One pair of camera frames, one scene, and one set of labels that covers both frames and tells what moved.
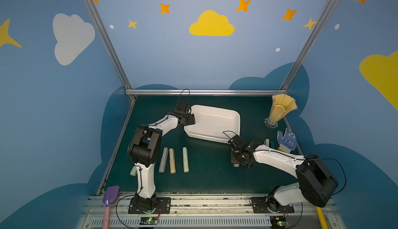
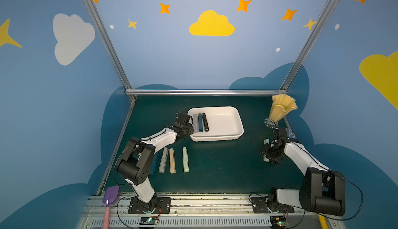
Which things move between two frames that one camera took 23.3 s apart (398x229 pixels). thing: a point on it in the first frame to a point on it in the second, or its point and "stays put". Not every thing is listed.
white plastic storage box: x=214 y=123 stays put
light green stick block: x=186 y=168 stays put
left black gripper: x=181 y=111 to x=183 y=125
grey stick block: x=161 y=167 stays put
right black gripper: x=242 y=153 to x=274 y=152
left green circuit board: x=148 y=220 stays put
